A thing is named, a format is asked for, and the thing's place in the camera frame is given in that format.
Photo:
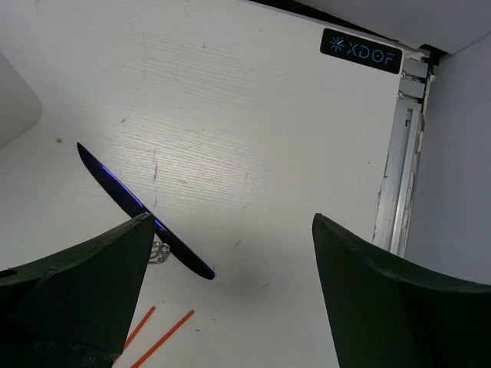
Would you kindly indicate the black XDOF label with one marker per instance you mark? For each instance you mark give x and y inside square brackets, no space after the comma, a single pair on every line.
[361,51]

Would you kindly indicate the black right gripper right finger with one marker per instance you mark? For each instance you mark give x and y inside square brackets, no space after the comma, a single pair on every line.
[385,311]

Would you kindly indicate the dark blue knife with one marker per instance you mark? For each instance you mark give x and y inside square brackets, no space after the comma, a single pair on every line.
[133,207]

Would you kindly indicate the aluminium table frame rail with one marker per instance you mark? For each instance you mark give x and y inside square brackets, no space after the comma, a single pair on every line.
[396,193]

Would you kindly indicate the orange chopstick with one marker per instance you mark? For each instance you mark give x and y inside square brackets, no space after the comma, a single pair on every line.
[139,326]
[154,348]

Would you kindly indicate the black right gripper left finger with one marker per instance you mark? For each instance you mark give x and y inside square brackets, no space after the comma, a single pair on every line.
[74,308]

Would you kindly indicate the white drawer box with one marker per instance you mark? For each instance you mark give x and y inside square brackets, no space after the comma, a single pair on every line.
[20,107]

